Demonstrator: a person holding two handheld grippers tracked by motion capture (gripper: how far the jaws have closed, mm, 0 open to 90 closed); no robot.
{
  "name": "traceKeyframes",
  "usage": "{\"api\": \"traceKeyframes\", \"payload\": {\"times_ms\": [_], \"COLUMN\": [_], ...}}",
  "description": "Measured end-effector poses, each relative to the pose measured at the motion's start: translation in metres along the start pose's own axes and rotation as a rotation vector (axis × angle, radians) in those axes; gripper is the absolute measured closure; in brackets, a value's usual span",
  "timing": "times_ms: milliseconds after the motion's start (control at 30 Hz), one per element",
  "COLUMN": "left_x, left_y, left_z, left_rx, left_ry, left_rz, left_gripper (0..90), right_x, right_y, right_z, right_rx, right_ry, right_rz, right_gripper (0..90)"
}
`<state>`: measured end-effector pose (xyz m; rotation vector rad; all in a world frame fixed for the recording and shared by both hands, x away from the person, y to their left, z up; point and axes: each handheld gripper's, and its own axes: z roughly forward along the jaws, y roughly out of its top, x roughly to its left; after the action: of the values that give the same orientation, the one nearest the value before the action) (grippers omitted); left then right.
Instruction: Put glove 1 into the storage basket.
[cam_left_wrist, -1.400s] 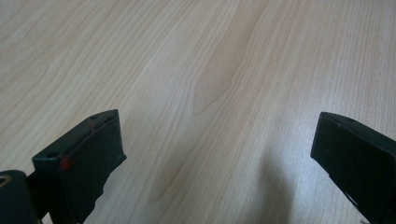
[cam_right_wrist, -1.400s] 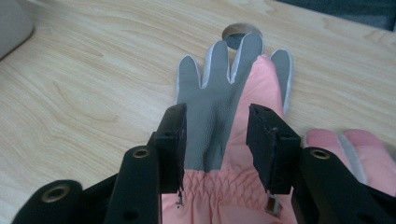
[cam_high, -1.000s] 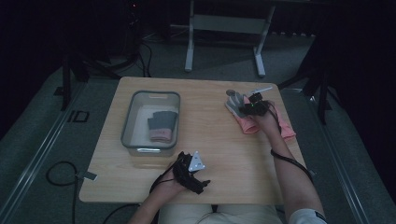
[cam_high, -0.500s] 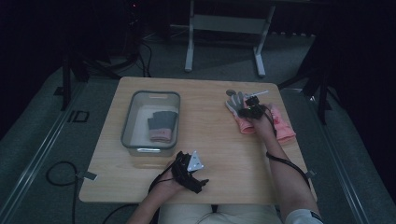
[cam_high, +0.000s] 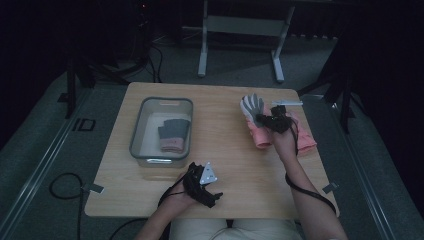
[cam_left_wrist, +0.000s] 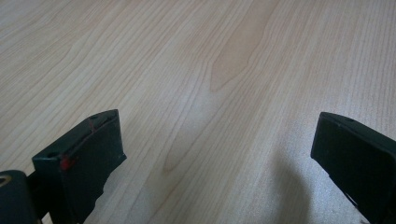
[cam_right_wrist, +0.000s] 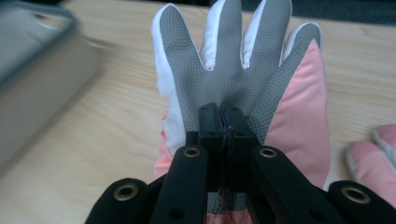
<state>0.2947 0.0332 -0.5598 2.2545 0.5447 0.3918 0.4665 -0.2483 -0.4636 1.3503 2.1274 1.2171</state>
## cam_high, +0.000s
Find black floor cable loop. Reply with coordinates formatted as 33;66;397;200
48;172;85;240

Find aluminium floor rail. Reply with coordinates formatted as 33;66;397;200
0;88;94;240
299;94;398;240

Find white metal desk frame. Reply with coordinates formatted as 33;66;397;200
196;0;297;84

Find pink glove with grey palm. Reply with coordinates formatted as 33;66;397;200
239;92;273;150

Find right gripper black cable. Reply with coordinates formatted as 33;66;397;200
284;118;338;215

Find black cable under table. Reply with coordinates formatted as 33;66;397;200
109;217;152;240

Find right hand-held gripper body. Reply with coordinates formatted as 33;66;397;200
264;99;304;135

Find person's right hand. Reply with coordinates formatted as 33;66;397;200
271;131;299;163

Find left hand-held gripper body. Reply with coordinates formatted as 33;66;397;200
182;161;219;209

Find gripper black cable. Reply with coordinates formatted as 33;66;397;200
157;174;188;209
284;118;338;215

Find black tripod stand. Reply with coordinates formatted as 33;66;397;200
297;31;359;135
57;49;132;120

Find person's legs in light trousers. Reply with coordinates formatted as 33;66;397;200
169;218;303;240

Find dark equipment with red light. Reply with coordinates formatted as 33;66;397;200
132;0;155;68

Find grey plastic bin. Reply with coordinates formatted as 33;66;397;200
128;96;195;169

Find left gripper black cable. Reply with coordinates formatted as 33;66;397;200
157;174;188;209

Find person's left hand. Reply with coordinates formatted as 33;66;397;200
164;185;198;215

